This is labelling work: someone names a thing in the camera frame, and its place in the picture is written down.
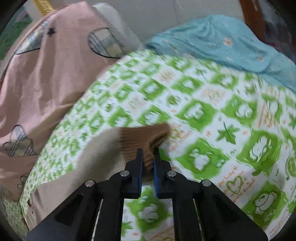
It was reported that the beige knit sweater brown cuff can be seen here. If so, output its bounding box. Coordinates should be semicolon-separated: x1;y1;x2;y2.
25;123;171;230

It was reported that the green white patterned bed sheet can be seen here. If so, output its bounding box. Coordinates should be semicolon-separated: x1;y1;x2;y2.
4;51;295;239

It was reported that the pink quilt with plaid hearts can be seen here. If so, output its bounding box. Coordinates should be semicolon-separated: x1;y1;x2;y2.
1;2;114;201

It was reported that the blue floral blanket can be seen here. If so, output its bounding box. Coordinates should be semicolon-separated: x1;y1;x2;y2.
145;15;295;91

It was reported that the brown wooden furniture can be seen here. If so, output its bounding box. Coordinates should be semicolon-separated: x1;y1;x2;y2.
239;0;265;42

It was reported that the gold framed picture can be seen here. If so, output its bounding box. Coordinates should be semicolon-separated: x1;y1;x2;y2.
1;1;54;61

